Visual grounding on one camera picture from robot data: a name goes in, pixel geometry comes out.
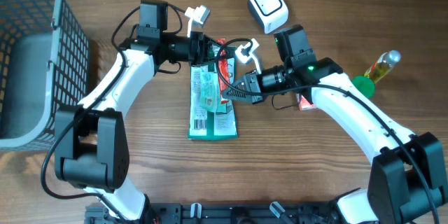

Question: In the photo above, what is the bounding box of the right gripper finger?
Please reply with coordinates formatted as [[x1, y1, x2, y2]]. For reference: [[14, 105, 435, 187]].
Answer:
[[222, 89, 253, 104], [230, 74, 249, 93]]

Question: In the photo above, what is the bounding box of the green 3M gloves package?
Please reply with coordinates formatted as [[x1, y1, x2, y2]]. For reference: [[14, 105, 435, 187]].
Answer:
[[188, 63, 238, 141]]

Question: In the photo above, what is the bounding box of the orange Kleenex tissue pack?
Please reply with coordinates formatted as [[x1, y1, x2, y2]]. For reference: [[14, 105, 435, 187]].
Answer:
[[296, 94, 316, 111]]

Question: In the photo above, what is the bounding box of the green lid white jar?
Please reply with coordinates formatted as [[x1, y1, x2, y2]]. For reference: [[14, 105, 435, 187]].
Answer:
[[351, 76, 375, 99]]

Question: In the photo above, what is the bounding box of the yellow liquid clear bottle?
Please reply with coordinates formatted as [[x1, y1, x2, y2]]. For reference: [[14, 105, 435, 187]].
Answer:
[[364, 50, 401, 84]]

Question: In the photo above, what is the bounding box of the red sachet packet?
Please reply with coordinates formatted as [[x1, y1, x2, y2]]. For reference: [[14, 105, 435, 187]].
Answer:
[[218, 50, 230, 94]]

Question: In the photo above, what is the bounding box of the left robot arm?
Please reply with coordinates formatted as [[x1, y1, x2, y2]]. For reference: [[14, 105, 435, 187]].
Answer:
[[46, 0, 218, 223]]

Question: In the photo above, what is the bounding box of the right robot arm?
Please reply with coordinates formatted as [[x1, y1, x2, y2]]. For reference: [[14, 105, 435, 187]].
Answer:
[[223, 24, 447, 223]]

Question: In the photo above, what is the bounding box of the white barcode scanner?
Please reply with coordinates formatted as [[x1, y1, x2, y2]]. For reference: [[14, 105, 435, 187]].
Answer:
[[247, 0, 289, 34]]

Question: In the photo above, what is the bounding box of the pale green wipes packet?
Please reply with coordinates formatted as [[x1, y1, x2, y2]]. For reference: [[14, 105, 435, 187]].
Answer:
[[199, 71, 221, 113]]

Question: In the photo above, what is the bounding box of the grey plastic mesh basket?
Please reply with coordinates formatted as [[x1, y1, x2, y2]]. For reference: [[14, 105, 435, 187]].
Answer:
[[1, 0, 90, 151]]

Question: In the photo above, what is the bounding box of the right black camera cable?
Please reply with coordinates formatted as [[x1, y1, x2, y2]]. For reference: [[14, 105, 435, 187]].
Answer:
[[213, 38, 440, 224]]

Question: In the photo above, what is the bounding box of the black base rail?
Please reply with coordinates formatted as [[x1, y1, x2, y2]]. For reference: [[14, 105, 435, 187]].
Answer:
[[83, 201, 351, 224]]

